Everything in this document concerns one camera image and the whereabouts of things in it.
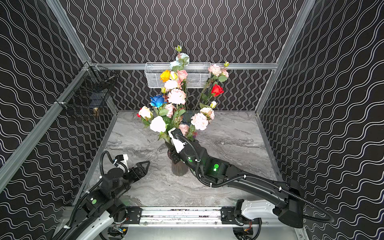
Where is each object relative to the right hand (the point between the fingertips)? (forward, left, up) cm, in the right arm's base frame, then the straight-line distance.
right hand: (169, 139), depth 65 cm
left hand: (-5, +12, -16) cm, 20 cm away
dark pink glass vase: (-2, -2, -26) cm, 26 cm away
